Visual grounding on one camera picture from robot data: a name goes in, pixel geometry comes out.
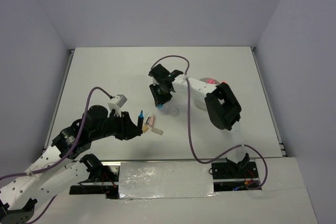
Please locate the tan square eraser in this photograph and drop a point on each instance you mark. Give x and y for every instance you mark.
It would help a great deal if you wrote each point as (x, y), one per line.
(145, 128)

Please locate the pink glue bottle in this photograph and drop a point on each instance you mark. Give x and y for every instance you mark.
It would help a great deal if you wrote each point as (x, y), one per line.
(211, 81)

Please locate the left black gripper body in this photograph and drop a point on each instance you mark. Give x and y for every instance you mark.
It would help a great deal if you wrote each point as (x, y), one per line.
(110, 129)

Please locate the white small eraser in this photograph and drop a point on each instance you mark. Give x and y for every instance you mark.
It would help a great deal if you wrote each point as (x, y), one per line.
(148, 120)

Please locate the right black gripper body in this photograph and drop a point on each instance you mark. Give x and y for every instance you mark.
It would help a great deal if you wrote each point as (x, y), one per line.
(160, 93)

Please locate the grey rectangular eraser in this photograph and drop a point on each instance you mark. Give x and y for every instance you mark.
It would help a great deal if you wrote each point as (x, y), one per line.
(156, 130)

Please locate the pink eraser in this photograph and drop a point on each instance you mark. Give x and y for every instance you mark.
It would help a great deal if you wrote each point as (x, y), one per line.
(151, 121)

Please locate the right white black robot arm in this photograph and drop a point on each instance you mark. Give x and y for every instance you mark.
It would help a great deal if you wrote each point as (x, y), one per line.
(220, 102)

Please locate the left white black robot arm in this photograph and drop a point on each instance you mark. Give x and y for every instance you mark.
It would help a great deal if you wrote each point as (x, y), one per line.
(64, 163)

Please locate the black mounting rail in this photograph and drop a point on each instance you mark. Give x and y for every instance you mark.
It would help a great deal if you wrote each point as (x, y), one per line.
(226, 177)

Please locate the blue black highlighter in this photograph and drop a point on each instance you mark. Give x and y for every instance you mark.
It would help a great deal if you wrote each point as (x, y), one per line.
(140, 120)

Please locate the clear tape roll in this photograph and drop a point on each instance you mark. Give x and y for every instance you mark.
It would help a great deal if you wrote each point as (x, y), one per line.
(173, 111)

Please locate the silver foil sheet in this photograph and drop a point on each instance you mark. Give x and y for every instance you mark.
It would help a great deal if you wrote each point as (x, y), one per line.
(159, 180)

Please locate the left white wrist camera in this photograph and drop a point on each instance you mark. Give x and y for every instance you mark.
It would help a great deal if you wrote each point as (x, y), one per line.
(116, 103)

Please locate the white round divided container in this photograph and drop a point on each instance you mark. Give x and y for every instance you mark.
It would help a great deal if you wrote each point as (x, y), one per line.
(200, 103)

